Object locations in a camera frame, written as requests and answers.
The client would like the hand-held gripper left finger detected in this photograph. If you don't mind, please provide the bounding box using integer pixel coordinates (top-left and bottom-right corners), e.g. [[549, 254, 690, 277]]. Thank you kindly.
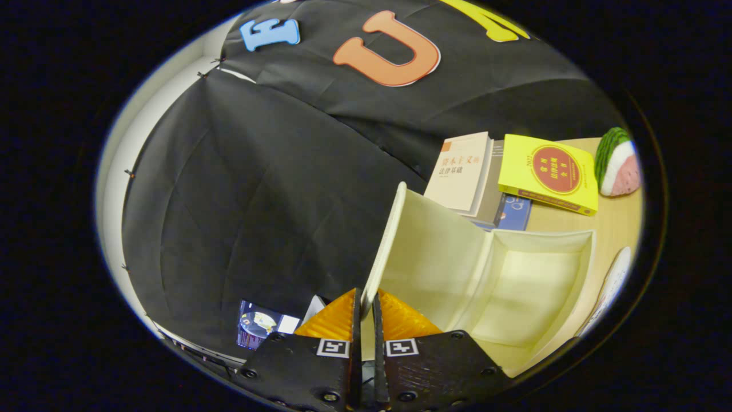
[[234, 287, 363, 412]]

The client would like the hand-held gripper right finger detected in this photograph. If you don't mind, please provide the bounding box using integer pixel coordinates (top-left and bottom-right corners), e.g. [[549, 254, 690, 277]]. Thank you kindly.
[[372, 288, 511, 412]]

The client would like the cream fabric storage box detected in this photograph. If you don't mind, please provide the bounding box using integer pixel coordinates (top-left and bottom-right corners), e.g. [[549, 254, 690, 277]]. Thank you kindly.
[[360, 181, 597, 378]]

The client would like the white canvas shoe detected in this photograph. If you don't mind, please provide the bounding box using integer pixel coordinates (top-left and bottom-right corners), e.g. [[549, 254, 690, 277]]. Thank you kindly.
[[576, 246, 633, 338]]

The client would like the white and black equipment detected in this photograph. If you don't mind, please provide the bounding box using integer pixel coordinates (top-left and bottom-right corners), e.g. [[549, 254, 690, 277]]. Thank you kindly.
[[301, 294, 328, 324]]

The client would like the computer monitor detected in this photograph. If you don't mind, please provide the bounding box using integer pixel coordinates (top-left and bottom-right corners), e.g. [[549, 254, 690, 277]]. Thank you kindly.
[[237, 300, 301, 350]]

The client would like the beige paperback book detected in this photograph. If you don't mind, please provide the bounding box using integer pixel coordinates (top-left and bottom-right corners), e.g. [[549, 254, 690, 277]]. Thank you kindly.
[[423, 132, 494, 217]]

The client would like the blue book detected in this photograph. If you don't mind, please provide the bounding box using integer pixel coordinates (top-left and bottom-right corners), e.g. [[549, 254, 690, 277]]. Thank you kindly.
[[474, 193, 532, 231]]

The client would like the grey book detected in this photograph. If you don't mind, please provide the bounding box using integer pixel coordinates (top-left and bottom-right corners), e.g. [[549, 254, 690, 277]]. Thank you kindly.
[[472, 139, 507, 225]]

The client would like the yellow book with red circle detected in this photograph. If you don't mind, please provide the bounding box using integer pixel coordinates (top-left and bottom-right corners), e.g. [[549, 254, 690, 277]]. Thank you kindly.
[[498, 134, 599, 216]]

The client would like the watermelon slice plush toy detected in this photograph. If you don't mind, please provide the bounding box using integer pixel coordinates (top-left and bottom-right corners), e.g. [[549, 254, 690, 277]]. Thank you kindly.
[[594, 127, 641, 197]]

